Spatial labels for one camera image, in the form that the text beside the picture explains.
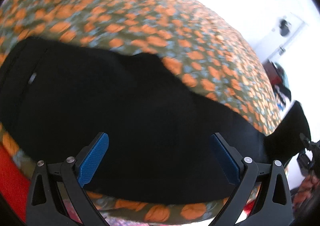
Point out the black item hanging on door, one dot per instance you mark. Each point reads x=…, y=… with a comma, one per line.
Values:
x=285, y=27

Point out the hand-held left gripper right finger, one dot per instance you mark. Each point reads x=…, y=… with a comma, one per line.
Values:
x=226, y=159

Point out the black pants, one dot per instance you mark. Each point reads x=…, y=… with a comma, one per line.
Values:
x=125, y=115

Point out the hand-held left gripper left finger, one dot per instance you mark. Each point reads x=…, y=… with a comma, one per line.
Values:
x=93, y=159

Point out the dark brown wooden cabinet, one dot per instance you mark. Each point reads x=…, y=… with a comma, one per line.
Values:
x=269, y=72

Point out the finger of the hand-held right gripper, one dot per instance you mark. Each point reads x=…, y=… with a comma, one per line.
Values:
x=312, y=145
x=303, y=164

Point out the orange floral green quilt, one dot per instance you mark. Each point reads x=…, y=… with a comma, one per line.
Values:
x=125, y=3

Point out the orange fleece garment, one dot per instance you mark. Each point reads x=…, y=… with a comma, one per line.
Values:
x=12, y=178

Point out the white door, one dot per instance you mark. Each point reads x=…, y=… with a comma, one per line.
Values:
x=272, y=43

